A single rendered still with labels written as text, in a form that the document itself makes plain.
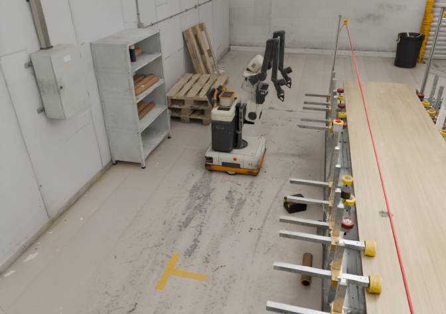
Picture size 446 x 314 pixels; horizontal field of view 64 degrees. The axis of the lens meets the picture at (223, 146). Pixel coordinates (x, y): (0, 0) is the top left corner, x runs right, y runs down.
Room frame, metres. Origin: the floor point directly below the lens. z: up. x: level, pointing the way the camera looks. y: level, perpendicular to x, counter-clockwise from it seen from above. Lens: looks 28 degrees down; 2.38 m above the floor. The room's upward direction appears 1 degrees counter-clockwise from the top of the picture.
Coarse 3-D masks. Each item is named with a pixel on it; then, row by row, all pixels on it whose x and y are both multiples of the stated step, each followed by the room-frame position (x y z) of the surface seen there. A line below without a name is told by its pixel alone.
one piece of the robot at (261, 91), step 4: (260, 84) 3.85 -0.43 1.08; (264, 84) 3.98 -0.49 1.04; (268, 84) 3.97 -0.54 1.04; (260, 88) 3.84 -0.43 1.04; (264, 88) 3.84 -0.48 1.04; (268, 88) 3.85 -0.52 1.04; (256, 92) 3.77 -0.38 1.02; (260, 92) 3.76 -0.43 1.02; (264, 92) 3.75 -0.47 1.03; (256, 96) 3.77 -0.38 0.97; (260, 96) 3.76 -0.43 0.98; (264, 96) 3.75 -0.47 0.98; (256, 100) 3.77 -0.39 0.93; (260, 100) 3.76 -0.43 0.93; (264, 100) 3.75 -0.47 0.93
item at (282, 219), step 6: (282, 216) 1.84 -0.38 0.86; (288, 222) 1.81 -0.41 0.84; (294, 222) 1.80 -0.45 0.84; (300, 222) 1.79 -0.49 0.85; (306, 222) 1.78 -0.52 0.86; (312, 222) 1.78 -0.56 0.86; (318, 222) 1.77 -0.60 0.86; (324, 222) 1.77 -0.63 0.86; (324, 228) 1.75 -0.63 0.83; (342, 228) 1.72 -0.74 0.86
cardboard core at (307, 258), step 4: (304, 256) 2.27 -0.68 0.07; (308, 256) 2.25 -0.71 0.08; (312, 256) 2.28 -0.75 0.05; (304, 260) 2.22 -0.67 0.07; (308, 260) 2.21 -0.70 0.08; (312, 260) 2.24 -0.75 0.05; (304, 264) 2.17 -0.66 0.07; (308, 264) 2.17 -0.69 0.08; (304, 276) 2.04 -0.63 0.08; (308, 276) 2.04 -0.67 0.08; (304, 280) 2.06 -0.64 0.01; (308, 280) 2.00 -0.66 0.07; (304, 284) 2.02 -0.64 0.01; (308, 284) 2.01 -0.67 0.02
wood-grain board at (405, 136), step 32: (352, 96) 3.90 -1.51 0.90; (384, 96) 3.88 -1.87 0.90; (416, 96) 3.86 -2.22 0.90; (352, 128) 3.06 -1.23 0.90; (384, 128) 3.04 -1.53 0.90; (416, 128) 3.03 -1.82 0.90; (352, 160) 2.47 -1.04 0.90; (384, 160) 2.46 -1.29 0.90; (416, 160) 2.45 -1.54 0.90; (416, 192) 2.02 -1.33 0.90; (384, 224) 1.70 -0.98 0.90; (416, 224) 1.69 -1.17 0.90; (384, 256) 1.44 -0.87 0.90; (416, 256) 1.43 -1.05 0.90; (384, 288) 1.23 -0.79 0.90; (416, 288) 1.22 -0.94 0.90
